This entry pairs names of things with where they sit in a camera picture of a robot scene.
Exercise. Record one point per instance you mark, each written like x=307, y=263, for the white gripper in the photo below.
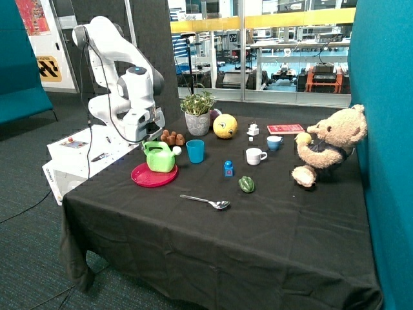
x=143, y=124

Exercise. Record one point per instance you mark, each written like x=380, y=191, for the green watering can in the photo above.
x=159, y=156

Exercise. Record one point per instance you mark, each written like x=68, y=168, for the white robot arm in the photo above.
x=128, y=109

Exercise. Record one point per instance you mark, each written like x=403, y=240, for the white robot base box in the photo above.
x=81, y=155

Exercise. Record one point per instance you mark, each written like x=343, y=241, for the pink plastic plate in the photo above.
x=144, y=177

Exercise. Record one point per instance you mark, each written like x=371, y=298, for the grey pot with plant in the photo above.
x=197, y=112

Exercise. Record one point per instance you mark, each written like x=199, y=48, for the blue plastic cup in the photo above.
x=195, y=149

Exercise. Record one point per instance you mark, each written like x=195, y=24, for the purple round object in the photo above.
x=214, y=113

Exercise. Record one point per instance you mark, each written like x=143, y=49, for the yellow smiley ball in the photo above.
x=225, y=126

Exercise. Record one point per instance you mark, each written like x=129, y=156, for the blue toy bottle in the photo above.
x=228, y=169

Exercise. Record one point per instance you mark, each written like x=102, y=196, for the metal spoon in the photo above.
x=219, y=205

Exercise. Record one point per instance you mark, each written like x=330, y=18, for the white power adapter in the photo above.
x=253, y=130

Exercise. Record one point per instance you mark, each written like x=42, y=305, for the black tablecloth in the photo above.
x=279, y=247

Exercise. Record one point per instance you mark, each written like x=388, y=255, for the white coffee cup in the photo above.
x=254, y=156

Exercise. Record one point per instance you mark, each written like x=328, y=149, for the teal sofa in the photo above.
x=22, y=94

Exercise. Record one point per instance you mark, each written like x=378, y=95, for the green toy pepper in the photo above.
x=246, y=184

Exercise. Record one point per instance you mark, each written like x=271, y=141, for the red book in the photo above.
x=285, y=129

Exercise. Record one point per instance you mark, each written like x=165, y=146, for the blue coffee cup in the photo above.
x=274, y=142

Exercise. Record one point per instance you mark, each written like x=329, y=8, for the large beige teddy bear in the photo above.
x=333, y=141

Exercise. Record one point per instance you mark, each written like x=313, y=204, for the teal partition panel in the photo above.
x=380, y=63

